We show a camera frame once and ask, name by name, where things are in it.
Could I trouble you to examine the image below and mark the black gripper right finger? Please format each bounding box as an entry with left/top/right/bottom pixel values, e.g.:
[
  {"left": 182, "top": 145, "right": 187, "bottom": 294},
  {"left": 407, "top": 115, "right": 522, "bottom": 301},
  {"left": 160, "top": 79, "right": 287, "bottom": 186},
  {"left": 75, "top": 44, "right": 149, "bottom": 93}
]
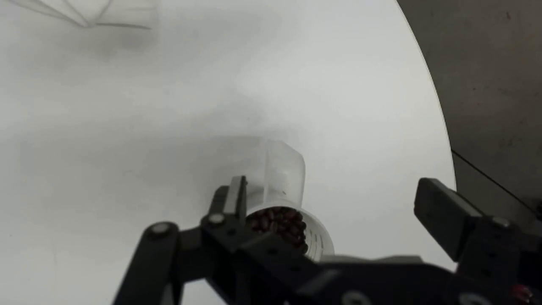
[{"left": 414, "top": 176, "right": 542, "bottom": 305}]

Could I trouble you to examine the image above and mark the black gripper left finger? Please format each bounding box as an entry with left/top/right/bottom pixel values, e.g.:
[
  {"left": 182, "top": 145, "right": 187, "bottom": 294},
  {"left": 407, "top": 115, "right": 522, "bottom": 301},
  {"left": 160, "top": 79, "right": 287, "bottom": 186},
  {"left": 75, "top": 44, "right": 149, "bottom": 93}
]
[{"left": 112, "top": 174, "right": 310, "bottom": 305}]

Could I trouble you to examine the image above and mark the dark brown beans pile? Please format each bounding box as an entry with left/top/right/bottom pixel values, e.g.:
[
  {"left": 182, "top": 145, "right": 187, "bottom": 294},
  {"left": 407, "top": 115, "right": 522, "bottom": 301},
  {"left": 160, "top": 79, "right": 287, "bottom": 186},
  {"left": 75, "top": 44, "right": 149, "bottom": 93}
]
[{"left": 248, "top": 206, "right": 310, "bottom": 255}]

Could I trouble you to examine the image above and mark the clear plastic measuring jug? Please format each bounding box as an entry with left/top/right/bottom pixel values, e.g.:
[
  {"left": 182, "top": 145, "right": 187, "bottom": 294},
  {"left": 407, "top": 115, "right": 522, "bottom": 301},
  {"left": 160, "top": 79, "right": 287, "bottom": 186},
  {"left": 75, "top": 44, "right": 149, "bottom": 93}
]
[{"left": 244, "top": 140, "right": 339, "bottom": 262}]

